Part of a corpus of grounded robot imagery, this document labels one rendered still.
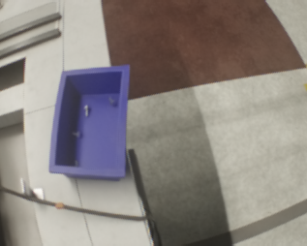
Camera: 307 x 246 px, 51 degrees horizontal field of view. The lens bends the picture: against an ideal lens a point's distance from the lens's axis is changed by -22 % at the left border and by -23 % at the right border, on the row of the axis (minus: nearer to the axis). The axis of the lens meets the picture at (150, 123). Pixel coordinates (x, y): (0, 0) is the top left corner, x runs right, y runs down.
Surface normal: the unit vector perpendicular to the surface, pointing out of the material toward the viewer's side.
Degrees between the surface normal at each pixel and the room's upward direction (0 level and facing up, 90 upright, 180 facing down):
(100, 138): 0
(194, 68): 0
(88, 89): 85
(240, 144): 0
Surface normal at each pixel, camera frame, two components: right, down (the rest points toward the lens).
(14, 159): -0.04, -0.47
